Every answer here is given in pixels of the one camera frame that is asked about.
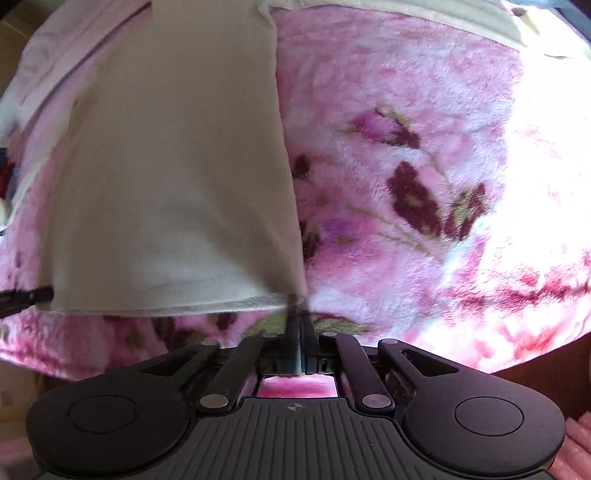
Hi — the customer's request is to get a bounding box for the beige shirt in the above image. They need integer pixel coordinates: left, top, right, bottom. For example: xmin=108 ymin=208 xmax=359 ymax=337
xmin=39 ymin=1 xmax=307 ymax=317

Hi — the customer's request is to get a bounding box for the pink floral blanket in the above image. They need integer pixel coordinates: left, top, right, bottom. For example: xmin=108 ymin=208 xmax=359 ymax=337
xmin=1 ymin=1 xmax=590 ymax=380

